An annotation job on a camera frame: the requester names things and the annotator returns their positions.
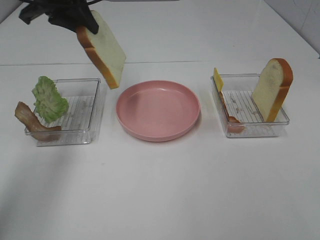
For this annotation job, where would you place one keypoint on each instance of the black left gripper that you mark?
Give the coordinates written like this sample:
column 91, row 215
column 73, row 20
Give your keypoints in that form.
column 68, row 14

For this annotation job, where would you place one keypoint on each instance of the bread slice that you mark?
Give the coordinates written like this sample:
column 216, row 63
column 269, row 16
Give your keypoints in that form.
column 272, row 88
column 103, row 50

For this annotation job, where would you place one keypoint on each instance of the green lettuce leaf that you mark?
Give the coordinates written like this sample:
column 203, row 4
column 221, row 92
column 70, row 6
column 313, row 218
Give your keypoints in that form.
column 49, row 104

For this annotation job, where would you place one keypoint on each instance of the brown bacon strip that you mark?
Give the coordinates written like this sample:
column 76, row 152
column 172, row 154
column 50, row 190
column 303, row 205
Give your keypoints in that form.
column 24, row 114

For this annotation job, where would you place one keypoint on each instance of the yellow cheese slice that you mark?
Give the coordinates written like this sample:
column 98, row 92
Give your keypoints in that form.
column 218, row 80

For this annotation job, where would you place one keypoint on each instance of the pink bacon strip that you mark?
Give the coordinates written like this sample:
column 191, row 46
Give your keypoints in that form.
column 231, row 128

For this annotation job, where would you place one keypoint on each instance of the left clear plastic tray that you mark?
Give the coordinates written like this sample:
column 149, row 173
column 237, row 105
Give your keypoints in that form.
column 81, row 123

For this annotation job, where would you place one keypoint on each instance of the clear plastic tray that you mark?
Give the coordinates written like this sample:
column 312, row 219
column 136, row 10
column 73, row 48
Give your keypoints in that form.
column 81, row 123
column 237, row 92

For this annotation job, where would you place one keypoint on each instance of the pink round plate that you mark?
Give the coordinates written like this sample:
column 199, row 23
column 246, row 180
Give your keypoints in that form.
column 157, row 110

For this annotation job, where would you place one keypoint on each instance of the right clear plastic tray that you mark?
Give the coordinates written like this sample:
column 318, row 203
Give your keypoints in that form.
column 237, row 92

